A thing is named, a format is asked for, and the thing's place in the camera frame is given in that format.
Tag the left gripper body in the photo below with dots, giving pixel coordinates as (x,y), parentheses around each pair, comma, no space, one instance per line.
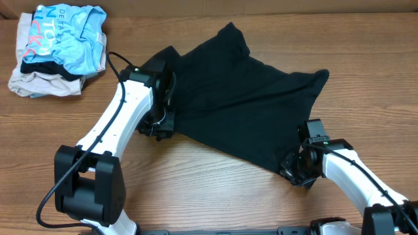
(158,119)

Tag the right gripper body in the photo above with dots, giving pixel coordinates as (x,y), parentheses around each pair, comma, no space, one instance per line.
(298,170)

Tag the black t-shirt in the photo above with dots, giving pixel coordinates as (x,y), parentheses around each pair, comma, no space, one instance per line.
(230,101)

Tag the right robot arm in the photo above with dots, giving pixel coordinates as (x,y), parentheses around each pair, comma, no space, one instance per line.
(383,210)

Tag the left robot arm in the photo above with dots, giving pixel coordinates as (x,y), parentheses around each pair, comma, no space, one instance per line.
(91,186)

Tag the light blue printed shirt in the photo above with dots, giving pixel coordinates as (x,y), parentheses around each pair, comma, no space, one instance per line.
(66,35)

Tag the folded black garment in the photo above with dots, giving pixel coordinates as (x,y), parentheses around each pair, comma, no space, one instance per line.
(50,68)

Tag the beige folded garment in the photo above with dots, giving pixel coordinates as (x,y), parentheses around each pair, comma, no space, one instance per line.
(37,84)

